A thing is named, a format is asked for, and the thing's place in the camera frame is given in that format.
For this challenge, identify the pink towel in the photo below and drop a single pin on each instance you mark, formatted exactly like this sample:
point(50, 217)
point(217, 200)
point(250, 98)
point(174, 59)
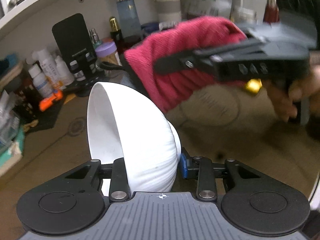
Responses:
point(200, 35)

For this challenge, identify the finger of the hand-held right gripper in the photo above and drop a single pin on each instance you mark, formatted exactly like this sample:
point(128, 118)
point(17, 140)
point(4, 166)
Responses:
point(250, 28)
point(175, 63)

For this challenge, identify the black rubber pad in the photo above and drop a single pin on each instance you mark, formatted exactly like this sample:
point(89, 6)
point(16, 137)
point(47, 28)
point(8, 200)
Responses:
point(47, 120)

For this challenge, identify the white medicine bottle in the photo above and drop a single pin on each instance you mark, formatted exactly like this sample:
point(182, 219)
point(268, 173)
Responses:
point(41, 83)

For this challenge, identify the small yellow block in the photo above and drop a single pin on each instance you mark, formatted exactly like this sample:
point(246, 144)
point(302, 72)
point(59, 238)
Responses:
point(253, 85)

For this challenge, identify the black bottle gold cap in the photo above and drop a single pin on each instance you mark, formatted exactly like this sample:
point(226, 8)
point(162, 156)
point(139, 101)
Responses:
point(116, 33)

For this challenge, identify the black phone stand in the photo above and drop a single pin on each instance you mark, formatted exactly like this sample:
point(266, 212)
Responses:
point(71, 35)

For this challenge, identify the white grey striped jar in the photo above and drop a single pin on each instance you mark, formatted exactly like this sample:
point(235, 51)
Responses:
point(167, 2)

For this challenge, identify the person's right hand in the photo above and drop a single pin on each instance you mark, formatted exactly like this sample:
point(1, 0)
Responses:
point(280, 100)

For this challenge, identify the toothpick jar purple lid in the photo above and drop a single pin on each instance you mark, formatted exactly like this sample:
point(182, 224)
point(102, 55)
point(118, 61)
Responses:
point(106, 52)

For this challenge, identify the small white dropper bottle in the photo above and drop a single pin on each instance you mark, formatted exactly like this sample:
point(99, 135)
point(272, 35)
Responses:
point(63, 72)

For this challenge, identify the blue box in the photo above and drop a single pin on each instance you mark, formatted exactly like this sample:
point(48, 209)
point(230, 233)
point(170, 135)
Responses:
point(150, 27)

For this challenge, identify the red bottle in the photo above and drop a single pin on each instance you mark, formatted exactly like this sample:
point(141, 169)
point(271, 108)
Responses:
point(272, 10)

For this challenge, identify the orange utility knife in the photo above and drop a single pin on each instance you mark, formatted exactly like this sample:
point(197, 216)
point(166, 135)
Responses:
point(50, 101)

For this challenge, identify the blue toner bottle gold cap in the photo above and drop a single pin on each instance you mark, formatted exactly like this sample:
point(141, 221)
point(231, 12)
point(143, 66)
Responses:
point(127, 17)

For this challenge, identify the brown desk mat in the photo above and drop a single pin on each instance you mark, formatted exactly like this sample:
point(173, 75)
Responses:
point(212, 130)

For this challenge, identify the white bowl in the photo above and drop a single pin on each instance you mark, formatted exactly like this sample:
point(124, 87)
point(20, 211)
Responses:
point(150, 155)

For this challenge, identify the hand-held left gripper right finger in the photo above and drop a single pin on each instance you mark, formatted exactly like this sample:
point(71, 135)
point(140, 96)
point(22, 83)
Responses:
point(183, 166)

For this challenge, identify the white bottle black label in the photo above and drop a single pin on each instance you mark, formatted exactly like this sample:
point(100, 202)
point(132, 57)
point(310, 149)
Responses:
point(79, 73)

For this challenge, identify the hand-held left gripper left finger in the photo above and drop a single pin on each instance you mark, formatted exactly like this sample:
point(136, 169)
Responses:
point(119, 177)

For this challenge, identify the teal box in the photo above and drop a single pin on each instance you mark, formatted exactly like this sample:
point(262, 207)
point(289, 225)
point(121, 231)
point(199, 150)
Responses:
point(10, 160)

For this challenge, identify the clear plastic box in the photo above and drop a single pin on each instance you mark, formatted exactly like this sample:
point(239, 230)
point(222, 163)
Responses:
point(7, 125)

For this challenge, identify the spray bottle silver cap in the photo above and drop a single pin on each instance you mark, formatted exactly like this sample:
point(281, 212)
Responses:
point(94, 38)

